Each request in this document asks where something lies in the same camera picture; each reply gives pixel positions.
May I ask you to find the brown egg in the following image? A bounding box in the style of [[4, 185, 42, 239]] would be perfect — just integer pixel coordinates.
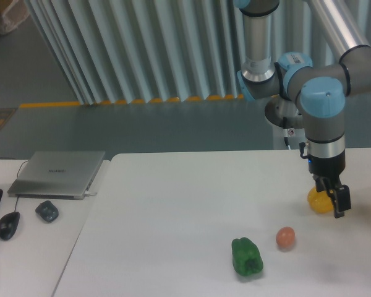
[[276, 226, 295, 249]]

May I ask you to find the silver closed laptop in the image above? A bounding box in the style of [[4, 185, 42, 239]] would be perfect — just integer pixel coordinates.
[[7, 151, 105, 200]]

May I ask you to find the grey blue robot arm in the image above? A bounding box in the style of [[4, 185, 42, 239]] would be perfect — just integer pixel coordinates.
[[234, 1, 371, 218]]

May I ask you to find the cardboard box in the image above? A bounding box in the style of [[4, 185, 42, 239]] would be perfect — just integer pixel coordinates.
[[0, 0, 30, 35]]

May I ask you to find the yellow bell pepper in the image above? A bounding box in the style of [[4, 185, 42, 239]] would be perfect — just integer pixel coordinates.
[[307, 186, 334, 214]]

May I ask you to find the black computer mouse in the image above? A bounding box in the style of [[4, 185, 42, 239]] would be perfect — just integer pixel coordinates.
[[0, 211, 20, 241]]

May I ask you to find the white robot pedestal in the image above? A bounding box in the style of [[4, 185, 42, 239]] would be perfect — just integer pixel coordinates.
[[264, 96, 305, 150]]

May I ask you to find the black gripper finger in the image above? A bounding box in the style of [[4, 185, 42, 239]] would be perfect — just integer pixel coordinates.
[[313, 176, 326, 192], [327, 179, 351, 218]]

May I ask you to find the black mouse cable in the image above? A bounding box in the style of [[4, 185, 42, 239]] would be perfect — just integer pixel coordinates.
[[0, 157, 30, 214]]

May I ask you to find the dark grey earbuds case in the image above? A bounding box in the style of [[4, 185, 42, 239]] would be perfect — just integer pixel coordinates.
[[35, 200, 59, 223]]

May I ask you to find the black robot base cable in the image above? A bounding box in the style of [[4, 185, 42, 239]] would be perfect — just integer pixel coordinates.
[[282, 116, 292, 151]]

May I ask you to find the green bell pepper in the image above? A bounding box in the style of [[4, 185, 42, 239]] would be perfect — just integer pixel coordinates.
[[231, 237, 263, 277]]

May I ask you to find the corrugated grey partition screen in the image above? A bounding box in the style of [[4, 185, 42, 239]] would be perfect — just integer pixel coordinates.
[[23, 0, 371, 106]]

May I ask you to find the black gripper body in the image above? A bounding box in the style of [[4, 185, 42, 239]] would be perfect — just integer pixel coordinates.
[[299, 140, 346, 186]]

